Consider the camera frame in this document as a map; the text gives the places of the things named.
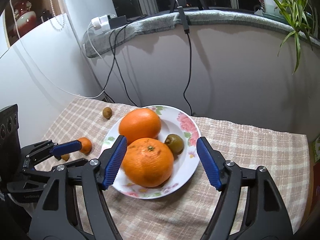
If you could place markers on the large orange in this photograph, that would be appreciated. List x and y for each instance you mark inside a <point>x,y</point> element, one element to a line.
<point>148,162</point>
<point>140,123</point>

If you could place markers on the small kumquat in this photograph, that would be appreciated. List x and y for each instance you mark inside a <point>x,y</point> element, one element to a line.
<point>65,157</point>

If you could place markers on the black power brick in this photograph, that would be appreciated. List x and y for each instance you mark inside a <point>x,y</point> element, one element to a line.
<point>117,22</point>

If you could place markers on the small brown kiwi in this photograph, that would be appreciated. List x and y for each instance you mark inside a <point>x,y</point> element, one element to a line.
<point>107,112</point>

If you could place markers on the green kiwi fruit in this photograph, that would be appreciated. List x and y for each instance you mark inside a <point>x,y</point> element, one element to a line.
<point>175,143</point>

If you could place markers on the small mandarin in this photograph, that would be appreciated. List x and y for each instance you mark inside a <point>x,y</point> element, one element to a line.
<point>86,145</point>

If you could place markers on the grey sill cloth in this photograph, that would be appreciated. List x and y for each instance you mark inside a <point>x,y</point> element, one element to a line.
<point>98,44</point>

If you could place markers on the red white vase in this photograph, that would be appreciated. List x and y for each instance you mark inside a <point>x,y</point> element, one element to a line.
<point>25,17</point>

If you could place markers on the left black camera box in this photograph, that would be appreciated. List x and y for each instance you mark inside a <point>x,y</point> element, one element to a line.
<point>10,144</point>

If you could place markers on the white floral plate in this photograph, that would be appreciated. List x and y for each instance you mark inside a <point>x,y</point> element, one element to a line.
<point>180,133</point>

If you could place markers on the white power adapter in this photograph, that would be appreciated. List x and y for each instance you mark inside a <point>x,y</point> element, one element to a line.
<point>102,22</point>

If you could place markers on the beige plaid tablecloth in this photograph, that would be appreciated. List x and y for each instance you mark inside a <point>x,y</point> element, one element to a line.
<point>186,213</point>

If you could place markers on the potted spider plant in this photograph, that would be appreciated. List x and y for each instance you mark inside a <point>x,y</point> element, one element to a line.
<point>301,17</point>

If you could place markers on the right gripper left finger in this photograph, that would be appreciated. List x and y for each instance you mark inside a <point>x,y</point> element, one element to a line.
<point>50,219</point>

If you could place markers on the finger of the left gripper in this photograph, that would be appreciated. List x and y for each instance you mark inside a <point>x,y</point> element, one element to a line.
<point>72,168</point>
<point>42,151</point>

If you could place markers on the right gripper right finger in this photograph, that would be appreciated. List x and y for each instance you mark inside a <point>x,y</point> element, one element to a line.
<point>265,215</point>

